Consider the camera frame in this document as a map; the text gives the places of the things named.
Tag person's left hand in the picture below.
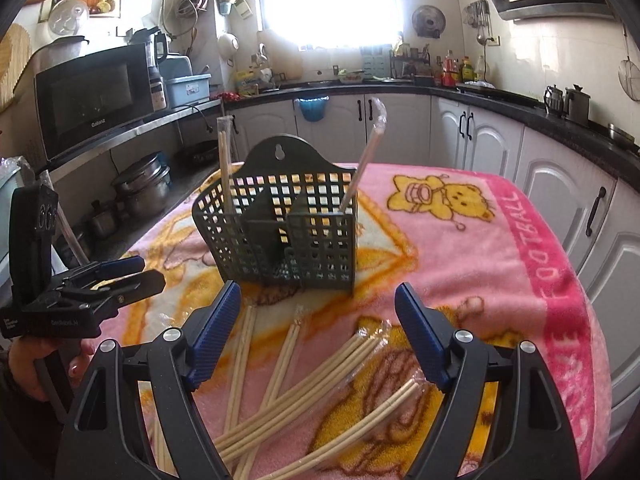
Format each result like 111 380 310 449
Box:
7 336 96 402

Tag grey plastic cutlery basket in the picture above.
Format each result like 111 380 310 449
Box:
192 134 360 295

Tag blue hanging bin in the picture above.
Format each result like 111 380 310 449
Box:
294 94 331 123

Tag black kitchen countertop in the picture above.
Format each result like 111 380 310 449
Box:
220 80 640 183

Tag large steel kettle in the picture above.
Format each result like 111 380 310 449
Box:
565 84 592 127

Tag steel shelf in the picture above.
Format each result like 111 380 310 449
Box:
44 99 224 183

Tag black microwave oven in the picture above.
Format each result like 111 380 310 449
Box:
34 42 156 161

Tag black spice rack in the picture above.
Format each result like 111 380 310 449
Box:
391 42 433 81

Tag black blender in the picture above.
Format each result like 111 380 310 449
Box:
131 27 169 112

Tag small wall fan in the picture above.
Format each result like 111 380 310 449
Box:
411 5 447 39

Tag stack of steel pots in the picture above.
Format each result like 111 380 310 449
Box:
111 152 172 219

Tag white hanging colander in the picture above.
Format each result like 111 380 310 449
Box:
217 31 240 58

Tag black induction cooker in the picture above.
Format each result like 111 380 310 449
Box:
456 82 543 107

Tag white base cabinets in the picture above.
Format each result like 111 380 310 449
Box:
222 91 640 411

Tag small steel pot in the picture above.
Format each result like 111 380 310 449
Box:
89 200 122 240

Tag teal hanging brush caddy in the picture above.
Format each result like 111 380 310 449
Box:
216 0 251 18

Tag teal knife block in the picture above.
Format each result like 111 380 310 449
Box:
361 44 392 79

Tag grey plastic bucket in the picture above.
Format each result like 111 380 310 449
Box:
36 35 91 63

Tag small steel kettle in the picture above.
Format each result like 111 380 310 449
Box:
544 84 566 118

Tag wooden cutting board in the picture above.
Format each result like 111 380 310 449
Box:
257 30 305 78

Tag kitchen window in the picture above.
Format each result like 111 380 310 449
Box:
256 0 406 53

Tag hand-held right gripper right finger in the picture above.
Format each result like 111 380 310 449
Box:
394 282 583 480

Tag hanging metal utensils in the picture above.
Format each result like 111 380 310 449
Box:
464 0 493 45

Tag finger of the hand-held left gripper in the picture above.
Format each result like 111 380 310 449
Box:
75 270 166 307
60 255 146 288

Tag wire mesh strainer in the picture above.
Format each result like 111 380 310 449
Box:
618 22 640 102

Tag blue dish tub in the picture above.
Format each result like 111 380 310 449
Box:
164 54 212 109

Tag plastic drawer unit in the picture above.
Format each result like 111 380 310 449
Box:
0 156 25 241

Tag pink printed blanket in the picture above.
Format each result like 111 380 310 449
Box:
117 162 613 480

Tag steel bowl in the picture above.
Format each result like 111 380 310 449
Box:
607 122 640 150

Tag round bamboo tray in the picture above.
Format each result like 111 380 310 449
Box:
0 22 33 111

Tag black wok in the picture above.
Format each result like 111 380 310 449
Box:
176 140 219 168

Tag person's left forearm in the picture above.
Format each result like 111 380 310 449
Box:
0 365 66 480

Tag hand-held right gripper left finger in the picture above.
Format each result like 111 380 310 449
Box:
55 280 243 480

